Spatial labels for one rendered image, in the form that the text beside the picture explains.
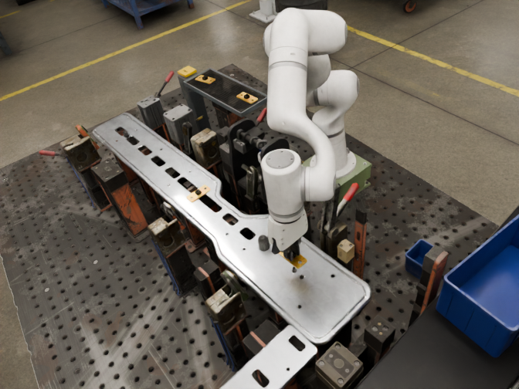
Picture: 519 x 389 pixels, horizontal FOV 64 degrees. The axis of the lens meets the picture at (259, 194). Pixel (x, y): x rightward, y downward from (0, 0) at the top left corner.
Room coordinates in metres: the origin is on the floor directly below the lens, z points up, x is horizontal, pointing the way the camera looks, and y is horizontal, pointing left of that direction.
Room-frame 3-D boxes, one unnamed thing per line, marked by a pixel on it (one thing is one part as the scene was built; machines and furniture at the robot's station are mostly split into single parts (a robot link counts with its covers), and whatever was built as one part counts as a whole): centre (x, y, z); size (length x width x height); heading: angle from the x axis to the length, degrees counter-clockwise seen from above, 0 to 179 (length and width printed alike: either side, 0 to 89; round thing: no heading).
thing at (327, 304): (1.08, 0.22, 1.00); 1.38 x 0.22 x 0.02; 34
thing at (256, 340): (0.51, 0.06, 0.84); 0.11 x 0.10 x 0.28; 124
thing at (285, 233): (0.68, -0.06, 1.20); 0.10 x 0.07 x 0.11; 124
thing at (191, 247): (1.13, 0.25, 0.84); 0.17 x 0.06 x 0.29; 124
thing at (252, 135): (1.10, -0.02, 0.94); 0.18 x 0.13 x 0.49; 34
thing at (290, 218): (0.68, -0.06, 1.26); 0.09 x 0.08 x 0.03; 124
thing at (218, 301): (0.61, 0.15, 0.87); 0.12 x 0.09 x 0.35; 124
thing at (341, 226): (0.77, -0.19, 0.88); 0.07 x 0.06 x 0.35; 124
